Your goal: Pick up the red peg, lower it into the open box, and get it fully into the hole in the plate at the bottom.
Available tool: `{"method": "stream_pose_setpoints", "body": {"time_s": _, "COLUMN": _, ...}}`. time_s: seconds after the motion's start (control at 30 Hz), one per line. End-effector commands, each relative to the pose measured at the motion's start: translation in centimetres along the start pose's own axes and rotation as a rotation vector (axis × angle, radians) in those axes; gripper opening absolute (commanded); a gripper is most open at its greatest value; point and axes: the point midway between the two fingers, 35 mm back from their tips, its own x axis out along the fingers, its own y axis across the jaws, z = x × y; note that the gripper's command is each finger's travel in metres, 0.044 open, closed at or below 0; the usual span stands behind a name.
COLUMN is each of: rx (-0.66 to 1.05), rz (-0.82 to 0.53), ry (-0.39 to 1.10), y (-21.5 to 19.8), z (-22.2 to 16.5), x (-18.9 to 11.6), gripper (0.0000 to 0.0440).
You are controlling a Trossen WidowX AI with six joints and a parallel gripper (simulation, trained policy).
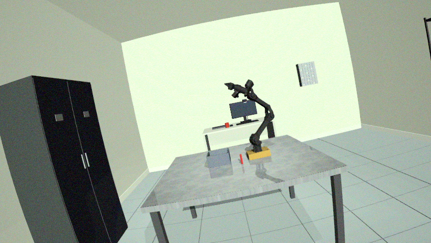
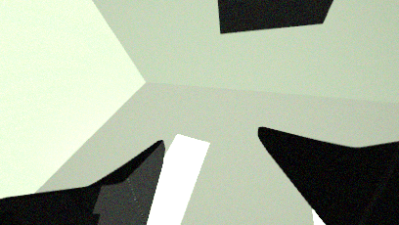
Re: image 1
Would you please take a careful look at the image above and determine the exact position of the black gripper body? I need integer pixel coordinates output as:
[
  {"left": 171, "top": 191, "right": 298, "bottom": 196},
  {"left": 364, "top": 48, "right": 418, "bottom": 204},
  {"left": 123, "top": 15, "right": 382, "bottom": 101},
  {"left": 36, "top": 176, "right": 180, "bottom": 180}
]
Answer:
[{"left": 228, "top": 83, "right": 242, "bottom": 93}]

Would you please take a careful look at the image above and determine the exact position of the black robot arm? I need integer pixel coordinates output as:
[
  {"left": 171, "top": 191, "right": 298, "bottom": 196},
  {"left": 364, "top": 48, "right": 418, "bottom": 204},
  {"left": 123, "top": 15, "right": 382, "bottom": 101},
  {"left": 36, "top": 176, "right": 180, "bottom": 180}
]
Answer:
[{"left": 231, "top": 79, "right": 274, "bottom": 153}]

